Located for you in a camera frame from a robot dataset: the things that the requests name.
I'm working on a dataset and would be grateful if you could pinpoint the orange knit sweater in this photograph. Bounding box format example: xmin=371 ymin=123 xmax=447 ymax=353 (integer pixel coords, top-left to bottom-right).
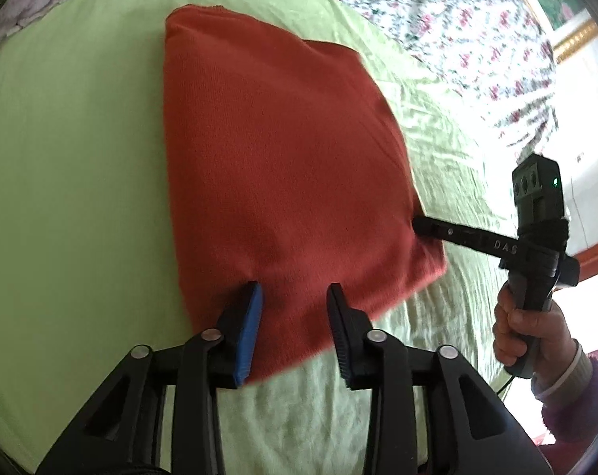
xmin=163 ymin=6 xmax=446 ymax=381

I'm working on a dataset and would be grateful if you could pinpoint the purple sleeve right forearm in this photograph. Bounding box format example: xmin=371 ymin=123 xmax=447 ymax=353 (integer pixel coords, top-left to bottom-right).
xmin=530 ymin=340 xmax=598 ymax=448

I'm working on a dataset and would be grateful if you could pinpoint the person right hand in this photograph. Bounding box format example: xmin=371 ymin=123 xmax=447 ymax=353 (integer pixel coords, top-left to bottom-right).
xmin=493 ymin=283 xmax=577 ymax=388

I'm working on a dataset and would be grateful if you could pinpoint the light green bed sheet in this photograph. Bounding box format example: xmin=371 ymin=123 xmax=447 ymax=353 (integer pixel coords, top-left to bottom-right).
xmin=0 ymin=0 xmax=517 ymax=471

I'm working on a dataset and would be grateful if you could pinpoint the rose print floral quilt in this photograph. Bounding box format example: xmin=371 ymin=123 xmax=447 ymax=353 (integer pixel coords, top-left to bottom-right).
xmin=340 ymin=0 xmax=558 ymax=159

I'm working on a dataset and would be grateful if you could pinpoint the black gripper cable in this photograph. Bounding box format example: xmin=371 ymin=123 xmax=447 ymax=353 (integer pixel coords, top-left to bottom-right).
xmin=493 ymin=374 xmax=517 ymax=399

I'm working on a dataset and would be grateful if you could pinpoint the gold framed wall picture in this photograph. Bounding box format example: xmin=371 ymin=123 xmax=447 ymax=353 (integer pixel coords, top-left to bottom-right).
xmin=522 ymin=0 xmax=598 ymax=65

